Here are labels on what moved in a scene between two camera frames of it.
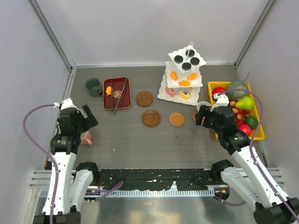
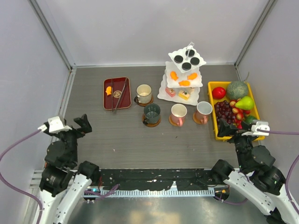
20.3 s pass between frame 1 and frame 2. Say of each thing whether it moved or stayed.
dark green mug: moved
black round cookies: stayed
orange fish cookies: stayed
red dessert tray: stayed
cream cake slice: stayed
